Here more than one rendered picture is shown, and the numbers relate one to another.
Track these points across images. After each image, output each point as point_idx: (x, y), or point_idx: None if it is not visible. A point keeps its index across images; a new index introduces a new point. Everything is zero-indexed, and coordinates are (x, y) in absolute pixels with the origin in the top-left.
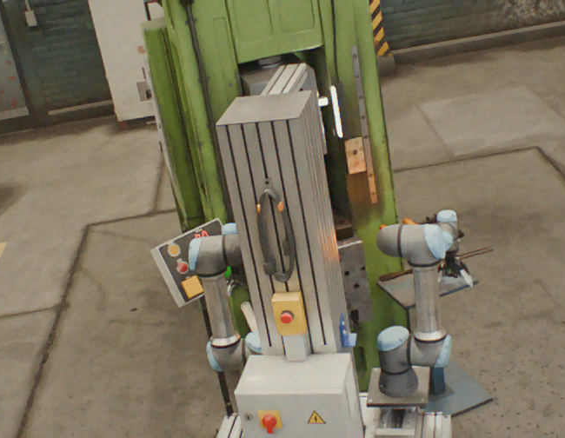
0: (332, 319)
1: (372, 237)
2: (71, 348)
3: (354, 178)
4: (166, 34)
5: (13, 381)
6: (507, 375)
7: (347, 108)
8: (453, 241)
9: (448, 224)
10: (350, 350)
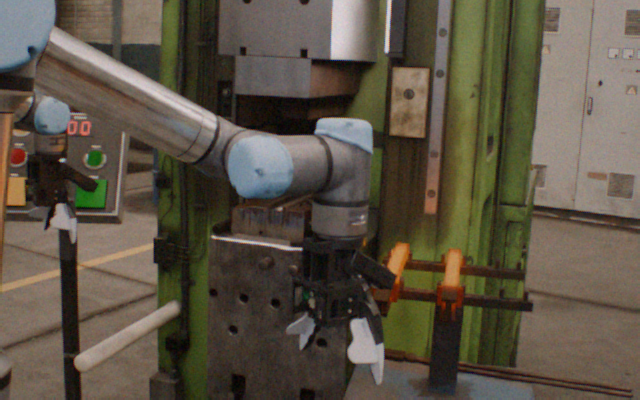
0: None
1: (411, 280)
2: (115, 323)
3: (400, 149)
4: None
5: (33, 323)
6: None
7: (415, 5)
8: (334, 206)
9: (317, 139)
10: None
